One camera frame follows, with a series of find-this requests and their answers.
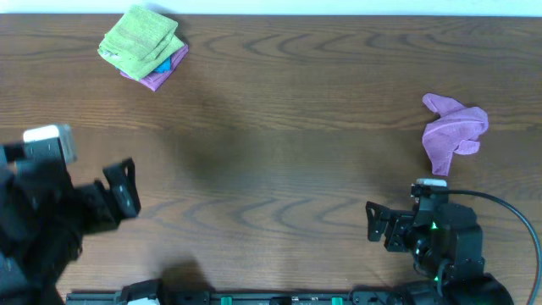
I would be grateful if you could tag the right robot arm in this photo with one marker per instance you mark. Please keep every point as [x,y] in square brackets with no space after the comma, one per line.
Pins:
[445,241]

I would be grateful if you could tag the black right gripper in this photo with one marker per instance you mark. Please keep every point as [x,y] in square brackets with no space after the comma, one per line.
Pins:
[395,230]

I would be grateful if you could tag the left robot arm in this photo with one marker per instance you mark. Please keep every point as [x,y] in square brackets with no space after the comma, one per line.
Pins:
[44,219]

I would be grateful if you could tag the folded green cloth on stack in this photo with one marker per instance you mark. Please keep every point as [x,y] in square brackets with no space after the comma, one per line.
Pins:
[160,53]

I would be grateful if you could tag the crumpled purple cloth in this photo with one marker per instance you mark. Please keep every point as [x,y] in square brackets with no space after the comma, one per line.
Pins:
[456,131]

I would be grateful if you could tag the folded purple cloth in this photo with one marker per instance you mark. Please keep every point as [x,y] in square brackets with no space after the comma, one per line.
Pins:
[155,79]

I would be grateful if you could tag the folded blue cloth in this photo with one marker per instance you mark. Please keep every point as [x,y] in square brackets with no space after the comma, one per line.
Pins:
[163,65]

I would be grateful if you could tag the green microfiber cloth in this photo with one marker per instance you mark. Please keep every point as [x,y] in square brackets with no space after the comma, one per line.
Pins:
[139,34]

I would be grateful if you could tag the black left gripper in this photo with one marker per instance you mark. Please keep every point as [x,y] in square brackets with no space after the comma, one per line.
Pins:
[103,204]

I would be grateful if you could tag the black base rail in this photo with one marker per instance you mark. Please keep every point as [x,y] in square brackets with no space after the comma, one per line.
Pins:
[155,292]

